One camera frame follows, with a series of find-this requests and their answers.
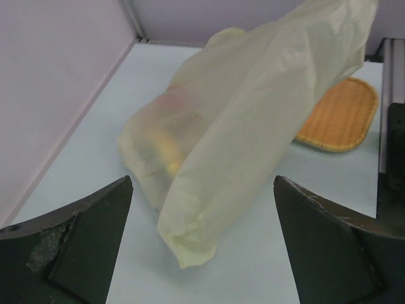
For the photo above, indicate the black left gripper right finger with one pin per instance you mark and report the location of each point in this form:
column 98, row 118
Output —
column 338, row 255

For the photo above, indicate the translucent pale green plastic bag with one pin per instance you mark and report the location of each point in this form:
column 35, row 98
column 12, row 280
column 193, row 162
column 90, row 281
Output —
column 252, row 92

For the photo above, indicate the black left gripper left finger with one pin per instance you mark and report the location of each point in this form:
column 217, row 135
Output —
column 69, row 254

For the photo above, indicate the yellow fake banana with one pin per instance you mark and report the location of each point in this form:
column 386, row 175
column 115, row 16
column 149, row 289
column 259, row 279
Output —
column 167, row 149

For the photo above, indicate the red fake dragon fruit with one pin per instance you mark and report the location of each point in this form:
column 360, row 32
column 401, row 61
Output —
column 172, row 103

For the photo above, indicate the aluminium frame rail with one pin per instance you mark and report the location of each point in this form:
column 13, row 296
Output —
column 392, row 89

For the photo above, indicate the woven bamboo tray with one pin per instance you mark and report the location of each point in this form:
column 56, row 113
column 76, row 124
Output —
column 341, row 119

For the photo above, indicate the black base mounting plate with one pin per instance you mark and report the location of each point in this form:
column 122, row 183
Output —
column 390, row 197

